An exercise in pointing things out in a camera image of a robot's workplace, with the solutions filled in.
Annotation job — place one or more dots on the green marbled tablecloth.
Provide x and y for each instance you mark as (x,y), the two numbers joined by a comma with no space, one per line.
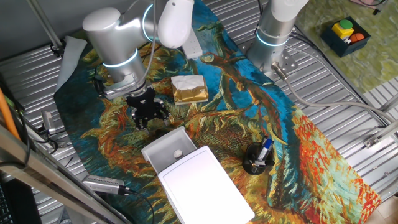
(373,68)

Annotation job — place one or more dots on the black marker pen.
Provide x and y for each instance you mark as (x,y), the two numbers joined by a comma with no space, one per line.
(264,162)

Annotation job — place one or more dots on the orange ball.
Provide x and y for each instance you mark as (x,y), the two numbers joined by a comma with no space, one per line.
(357,37)

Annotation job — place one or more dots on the grey camera with plug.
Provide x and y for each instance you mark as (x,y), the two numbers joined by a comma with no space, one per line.
(102,184)

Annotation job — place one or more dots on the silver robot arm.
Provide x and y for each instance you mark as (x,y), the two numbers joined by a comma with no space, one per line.
(118,34)

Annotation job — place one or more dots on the white power strip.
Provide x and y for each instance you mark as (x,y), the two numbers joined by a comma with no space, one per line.
(192,45)

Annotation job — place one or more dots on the small soccer ball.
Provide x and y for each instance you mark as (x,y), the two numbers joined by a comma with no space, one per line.
(347,40)

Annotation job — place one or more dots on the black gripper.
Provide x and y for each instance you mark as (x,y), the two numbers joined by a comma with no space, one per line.
(143,104)

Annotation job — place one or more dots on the white plastic drawer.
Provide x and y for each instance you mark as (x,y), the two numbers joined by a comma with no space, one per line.
(161,151)

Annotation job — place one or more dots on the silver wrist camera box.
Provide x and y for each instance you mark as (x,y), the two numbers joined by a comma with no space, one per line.
(121,88)

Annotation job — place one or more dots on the yellow box green button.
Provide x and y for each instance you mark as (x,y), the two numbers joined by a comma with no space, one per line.
(342,29)

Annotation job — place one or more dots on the gold tissue pack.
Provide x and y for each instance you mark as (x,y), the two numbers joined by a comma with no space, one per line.
(189,91)

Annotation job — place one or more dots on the white plastic lidded box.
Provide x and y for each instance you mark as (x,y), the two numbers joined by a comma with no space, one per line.
(205,186)

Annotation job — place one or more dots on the black toy box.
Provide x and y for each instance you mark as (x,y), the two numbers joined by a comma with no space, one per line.
(335,46)

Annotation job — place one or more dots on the black mesh pen holder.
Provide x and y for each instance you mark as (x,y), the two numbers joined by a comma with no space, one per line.
(252,158)

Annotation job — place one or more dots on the black monitor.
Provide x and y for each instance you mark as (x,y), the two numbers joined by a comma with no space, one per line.
(21,202)

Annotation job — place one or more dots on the sunflower painting tablecloth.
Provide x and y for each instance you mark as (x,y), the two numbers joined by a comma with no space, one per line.
(233,118)

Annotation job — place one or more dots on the metal pole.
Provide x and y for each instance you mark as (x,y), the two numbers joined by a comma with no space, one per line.
(46,25)

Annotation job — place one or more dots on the aluminium corner bracket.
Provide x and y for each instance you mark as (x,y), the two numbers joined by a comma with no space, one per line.
(381,133)

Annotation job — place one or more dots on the blue capped white marker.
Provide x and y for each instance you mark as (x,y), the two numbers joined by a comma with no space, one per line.
(265,149)

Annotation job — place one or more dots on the white screw knob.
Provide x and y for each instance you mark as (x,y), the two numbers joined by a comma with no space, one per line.
(178,154)

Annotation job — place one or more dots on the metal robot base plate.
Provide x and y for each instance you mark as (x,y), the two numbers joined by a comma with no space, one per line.
(289,62)

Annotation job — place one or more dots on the aluminium frame beam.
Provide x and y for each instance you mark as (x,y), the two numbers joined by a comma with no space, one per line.
(46,168)

